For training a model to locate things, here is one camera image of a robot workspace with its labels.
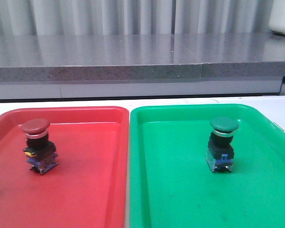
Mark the green mushroom push button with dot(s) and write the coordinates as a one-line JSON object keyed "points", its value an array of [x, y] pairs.
{"points": [[220, 153]]}

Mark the red mushroom push button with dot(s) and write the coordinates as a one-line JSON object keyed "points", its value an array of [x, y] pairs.
{"points": [[40, 151]]}

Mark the green plastic tray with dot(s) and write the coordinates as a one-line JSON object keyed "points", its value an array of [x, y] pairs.
{"points": [[172, 186]]}

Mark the red plastic tray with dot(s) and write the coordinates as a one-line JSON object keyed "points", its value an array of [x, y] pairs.
{"points": [[86, 189]]}

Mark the grey stone counter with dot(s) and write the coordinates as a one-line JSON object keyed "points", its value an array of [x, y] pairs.
{"points": [[65, 67]]}

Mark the white rice cooker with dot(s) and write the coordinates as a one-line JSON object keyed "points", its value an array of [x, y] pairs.
{"points": [[277, 17]]}

